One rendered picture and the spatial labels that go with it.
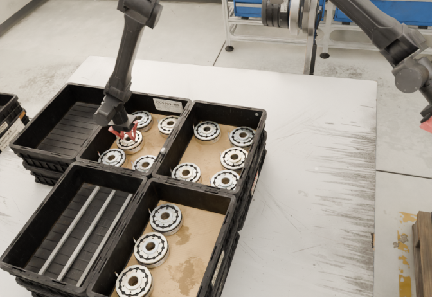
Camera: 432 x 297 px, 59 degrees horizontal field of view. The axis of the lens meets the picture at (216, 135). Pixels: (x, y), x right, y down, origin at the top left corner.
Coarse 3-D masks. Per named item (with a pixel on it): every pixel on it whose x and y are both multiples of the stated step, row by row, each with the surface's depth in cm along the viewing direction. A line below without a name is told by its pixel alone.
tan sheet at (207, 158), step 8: (224, 128) 151; (232, 128) 151; (224, 136) 148; (192, 144) 147; (200, 144) 146; (216, 144) 145; (224, 144) 145; (184, 152) 144; (192, 152) 144; (200, 152) 143; (208, 152) 143; (216, 152) 142; (184, 160) 141; (192, 160) 141; (200, 160) 140; (208, 160) 140; (216, 160) 140; (200, 168) 138; (208, 168) 137; (216, 168) 137; (208, 176) 135; (208, 184) 132
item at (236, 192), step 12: (192, 108) 147; (240, 108) 143; (252, 108) 143; (264, 120) 138; (168, 144) 134; (252, 144) 130; (252, 156) 127; (156, 168) 126; (168, 180) 122; (180, 180) 122; (240, 180) 119; (228, 192) 117
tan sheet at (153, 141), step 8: (160, 120) 158; (152, 128) 155; (144, 136) 152; (152, 136) 152; (160, 136) 152; (144, 144) 149; (152, 144) 149; (160, 144) 148; (136, 152) 147; (144, 152) 146; (152, 152) 146; (128, 160) 144
